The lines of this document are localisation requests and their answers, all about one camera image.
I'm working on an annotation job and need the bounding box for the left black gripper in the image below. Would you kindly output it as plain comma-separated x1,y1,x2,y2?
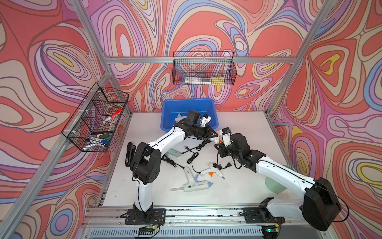
190,124,218,140

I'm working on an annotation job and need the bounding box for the white orange glue gun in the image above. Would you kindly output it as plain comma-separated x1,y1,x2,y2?
200,163,225,180
210,130,223,144

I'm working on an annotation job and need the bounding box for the small mint glue gun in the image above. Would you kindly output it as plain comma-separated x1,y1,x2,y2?
175,114,187,122

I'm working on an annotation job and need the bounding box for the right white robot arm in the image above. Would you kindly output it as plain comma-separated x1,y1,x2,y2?
216,130,342,232

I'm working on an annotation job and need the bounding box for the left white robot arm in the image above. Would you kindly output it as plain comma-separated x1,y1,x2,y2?
130,110,218,213

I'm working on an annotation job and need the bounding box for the large mint glue gun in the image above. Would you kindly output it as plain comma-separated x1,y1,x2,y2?
165,148,182,157

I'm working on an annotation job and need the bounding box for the blue plastic storage box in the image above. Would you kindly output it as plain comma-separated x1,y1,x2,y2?
160,98,219,132

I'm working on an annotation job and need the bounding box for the large white blue glue gun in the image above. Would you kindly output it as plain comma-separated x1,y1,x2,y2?
171,167,213,192

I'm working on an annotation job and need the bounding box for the clear box in basket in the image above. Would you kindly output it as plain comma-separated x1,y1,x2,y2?
185,77,211,85

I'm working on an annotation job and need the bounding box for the yellow block in basket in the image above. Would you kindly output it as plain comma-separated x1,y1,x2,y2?
211,77,225,86

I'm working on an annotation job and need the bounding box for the green plastic cup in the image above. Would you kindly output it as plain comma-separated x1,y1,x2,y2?
259,165,296,194

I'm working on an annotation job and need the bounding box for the red marker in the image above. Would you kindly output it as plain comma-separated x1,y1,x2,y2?
105,108,122,122

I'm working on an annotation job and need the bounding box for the blue marker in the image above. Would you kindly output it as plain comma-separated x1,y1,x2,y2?
87,137,109,145

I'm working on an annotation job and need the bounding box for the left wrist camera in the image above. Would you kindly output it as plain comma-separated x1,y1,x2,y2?
200,114,211,127

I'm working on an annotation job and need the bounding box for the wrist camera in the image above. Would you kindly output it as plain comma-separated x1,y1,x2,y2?
200,114,211,127
221,127,231,147

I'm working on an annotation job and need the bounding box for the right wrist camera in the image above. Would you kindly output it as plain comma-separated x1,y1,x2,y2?
221,127,231,147

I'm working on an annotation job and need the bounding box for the black wire basket rear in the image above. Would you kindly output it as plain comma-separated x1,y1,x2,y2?
172,50,237,85

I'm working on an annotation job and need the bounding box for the black wire basket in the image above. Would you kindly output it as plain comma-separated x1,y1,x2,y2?
61,83,129,153
172,50,237,85

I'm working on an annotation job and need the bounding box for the black wire basket left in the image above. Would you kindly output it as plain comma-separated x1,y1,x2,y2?
61,83,129,153

